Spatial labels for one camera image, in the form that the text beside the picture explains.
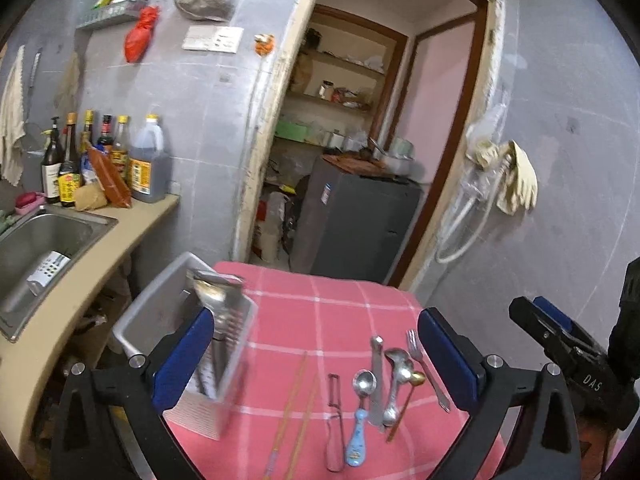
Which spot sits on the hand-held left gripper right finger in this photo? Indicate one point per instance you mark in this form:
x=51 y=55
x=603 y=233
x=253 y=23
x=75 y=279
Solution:
x=447 y=360

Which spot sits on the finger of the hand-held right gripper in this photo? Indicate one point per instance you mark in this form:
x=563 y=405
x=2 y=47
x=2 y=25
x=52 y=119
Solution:
x=552 y=312
x=525 y=317

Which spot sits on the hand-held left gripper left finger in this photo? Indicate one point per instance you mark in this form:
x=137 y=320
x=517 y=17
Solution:
x=182 y=355

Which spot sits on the grey plastic utensil holder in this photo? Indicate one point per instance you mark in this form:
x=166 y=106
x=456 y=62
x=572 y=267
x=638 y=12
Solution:
x=150 y=310

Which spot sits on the metal table knife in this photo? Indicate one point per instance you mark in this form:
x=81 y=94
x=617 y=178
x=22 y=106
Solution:
x=376 y=385

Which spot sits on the metal fork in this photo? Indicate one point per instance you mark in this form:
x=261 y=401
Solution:
x=425 y=369

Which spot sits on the small gold spoon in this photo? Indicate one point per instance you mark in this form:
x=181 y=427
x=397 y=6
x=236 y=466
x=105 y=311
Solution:
x=418 y=377

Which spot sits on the large metal spoon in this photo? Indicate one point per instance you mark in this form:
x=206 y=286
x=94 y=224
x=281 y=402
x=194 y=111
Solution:
x=211 y=294

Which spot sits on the wooden chopstick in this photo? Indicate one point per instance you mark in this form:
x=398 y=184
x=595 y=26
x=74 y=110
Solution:
x=306 y=425
x=290 y=405

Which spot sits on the pink checked tablecloth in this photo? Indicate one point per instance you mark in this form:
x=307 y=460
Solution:
x=310 y=320

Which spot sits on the beige kitchen counter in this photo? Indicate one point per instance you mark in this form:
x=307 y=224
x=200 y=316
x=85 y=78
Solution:
x=135 y=230

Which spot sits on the yellow rubber gloves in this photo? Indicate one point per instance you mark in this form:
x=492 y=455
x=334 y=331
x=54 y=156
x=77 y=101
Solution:
x=517 y=180

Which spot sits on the metal peeler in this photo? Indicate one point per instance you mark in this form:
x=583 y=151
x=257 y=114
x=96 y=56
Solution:
x=332 y=435

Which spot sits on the white plastic jug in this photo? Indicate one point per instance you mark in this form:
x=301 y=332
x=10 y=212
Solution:
x=272 y=225

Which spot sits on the grey cabinet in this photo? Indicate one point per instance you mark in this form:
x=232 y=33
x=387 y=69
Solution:
x=355 y=220

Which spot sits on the stainless steel sink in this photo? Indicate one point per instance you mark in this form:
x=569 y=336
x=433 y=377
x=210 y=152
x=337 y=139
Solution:
x=50 y=240

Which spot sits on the brown paper bag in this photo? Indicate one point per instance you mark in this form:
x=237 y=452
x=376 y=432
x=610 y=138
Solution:
x=90 y=196

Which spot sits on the red snack packet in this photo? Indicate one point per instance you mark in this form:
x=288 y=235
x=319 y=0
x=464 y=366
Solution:
x=110 y=180

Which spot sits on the large dark liquid jug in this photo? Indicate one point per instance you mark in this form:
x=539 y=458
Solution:
x=148 y=165

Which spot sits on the metal pot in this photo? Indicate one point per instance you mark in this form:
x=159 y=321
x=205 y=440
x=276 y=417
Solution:
x=397 y=157

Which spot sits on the blue white bag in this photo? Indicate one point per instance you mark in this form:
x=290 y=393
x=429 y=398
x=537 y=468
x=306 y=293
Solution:
x=90 y=167

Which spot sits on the yellow cap sauce bottle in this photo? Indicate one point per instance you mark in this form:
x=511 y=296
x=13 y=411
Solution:
x=121 y=152

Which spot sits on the yellow label soy sauce bottle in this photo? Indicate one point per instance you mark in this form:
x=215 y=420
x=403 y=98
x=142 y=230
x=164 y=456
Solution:
x=70 y=175

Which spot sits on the pink soap dish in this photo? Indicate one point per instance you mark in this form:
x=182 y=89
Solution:
x=30 y=203

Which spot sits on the white label glass bottle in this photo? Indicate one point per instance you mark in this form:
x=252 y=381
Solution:
x=51 y=170

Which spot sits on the red label dark bottle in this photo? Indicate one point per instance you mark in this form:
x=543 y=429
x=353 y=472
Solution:
x=105 y=132

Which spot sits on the green box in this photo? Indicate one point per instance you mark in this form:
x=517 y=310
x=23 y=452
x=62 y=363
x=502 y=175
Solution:
x=290 y=130

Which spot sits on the hanging beige towel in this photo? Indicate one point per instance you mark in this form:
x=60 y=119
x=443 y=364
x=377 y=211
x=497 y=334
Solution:
x=11 y=120

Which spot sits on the wooden shelf cabinet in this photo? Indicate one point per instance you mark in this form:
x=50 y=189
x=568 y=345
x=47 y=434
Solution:
x=345 y=67

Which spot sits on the hanging metal tool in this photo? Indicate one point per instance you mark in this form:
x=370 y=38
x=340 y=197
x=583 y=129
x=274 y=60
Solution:
x=35 y=72

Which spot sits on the red plastic bag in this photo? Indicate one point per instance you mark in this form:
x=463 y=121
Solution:
x=140 y=35

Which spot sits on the grey plastic bag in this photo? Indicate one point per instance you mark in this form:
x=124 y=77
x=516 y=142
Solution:
x=205 y=2

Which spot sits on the brown wooden door frame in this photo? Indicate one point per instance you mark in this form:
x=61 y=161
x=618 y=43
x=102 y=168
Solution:
x=452 y=135

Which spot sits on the white wall socket plate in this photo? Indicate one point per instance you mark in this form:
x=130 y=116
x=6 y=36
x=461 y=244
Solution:
x=212 y=39

